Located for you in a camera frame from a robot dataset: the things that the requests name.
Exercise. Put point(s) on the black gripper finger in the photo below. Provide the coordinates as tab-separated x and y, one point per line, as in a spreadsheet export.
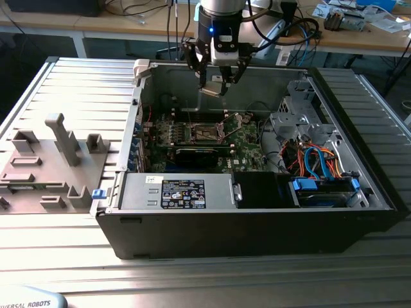
236	72
192	56

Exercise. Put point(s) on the silver CPU with green edge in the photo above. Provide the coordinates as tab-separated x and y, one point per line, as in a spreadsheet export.
210	89

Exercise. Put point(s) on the CPU socket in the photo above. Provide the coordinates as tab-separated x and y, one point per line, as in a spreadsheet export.
205	133

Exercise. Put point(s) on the dark CPU cooler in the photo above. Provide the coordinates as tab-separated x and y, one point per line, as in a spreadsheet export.
334	20

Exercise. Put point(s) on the pale grey slanted stand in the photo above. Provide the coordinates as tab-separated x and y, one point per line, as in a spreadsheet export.
269	40

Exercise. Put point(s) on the beige case latch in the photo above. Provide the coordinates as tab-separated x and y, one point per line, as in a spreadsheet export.
141	69

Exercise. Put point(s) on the grey metal drive cage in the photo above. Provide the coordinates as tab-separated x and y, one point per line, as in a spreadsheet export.
290	123

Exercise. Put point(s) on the green motherboard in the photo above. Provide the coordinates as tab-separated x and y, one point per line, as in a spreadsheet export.
248	150

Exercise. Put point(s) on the black graphics card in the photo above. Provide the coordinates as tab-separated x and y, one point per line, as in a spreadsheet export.
196	157

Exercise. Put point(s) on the light wooden desk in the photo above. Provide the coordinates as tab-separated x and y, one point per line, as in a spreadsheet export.
96	24
350	41

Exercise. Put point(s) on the black drive bay box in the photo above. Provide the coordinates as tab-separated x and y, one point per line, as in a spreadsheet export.
257	191

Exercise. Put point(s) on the hard disk in blue carrier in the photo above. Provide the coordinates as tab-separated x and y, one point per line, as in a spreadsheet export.
305	185

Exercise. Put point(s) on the grey power supply with label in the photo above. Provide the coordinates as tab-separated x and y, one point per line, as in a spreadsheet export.
138	192

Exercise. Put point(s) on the black monitor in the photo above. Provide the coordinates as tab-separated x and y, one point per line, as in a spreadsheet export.
51	6

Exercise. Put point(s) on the blue box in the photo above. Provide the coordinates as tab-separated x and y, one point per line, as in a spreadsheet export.
379	4

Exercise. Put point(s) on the black open PC case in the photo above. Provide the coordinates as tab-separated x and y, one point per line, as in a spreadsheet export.
224	234

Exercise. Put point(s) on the small blue case latch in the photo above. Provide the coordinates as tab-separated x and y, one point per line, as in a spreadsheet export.
99	194

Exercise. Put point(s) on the grey parts rack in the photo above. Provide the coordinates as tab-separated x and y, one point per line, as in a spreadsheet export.
48	179

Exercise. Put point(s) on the grey Universal Robots teach pendant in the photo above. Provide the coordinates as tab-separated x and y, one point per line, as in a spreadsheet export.
29	300

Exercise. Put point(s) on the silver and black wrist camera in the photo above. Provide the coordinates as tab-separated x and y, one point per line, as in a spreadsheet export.
224	54

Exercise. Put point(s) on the small silver metal bracket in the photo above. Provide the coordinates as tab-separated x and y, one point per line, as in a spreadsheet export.
237	192

